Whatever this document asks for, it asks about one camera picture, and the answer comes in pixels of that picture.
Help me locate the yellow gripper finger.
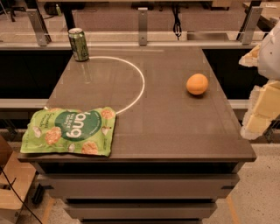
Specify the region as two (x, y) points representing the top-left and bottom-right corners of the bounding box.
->
(241, 80), (280, 140)
(239, 45), (260, 67)

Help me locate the green soda can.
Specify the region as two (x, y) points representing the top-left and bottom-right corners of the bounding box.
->
(68, 28), (89, 61)

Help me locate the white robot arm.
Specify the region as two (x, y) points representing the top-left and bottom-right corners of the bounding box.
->
(239, 21), (280, 140)

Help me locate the green rice chip bag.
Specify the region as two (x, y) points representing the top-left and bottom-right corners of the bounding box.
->
(20, 107), (116, 157)

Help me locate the orange fruit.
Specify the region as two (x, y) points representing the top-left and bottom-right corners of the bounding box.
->
(186, 73), (208, 95)

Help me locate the grey drawer cabinet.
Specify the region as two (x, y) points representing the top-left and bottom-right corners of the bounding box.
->
(38, 173), (239, 224)

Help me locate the cardboard box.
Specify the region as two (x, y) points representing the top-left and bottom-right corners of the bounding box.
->
(0, 136), (36, 224)

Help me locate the right metal bracket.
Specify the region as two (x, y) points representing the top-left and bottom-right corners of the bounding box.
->
(237, 6), (263, 46)

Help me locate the metal bracket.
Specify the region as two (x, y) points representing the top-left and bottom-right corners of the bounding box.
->
(26, 9), (52, 46)
(138, 7), (148, 46)
(237, 6), (263, 46)

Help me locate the black hanging cable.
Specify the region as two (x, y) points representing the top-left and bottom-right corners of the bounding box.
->
(171, 4), (183, 41)

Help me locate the middle metal bracket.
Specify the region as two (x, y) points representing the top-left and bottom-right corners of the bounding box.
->
(138, 7), (148, 46)

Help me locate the left metal bracket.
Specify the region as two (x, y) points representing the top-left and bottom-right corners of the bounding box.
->
(26, 9), (52, 46)

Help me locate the black floor cable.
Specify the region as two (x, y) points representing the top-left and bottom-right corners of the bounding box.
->
(0, 165), (44, 224)

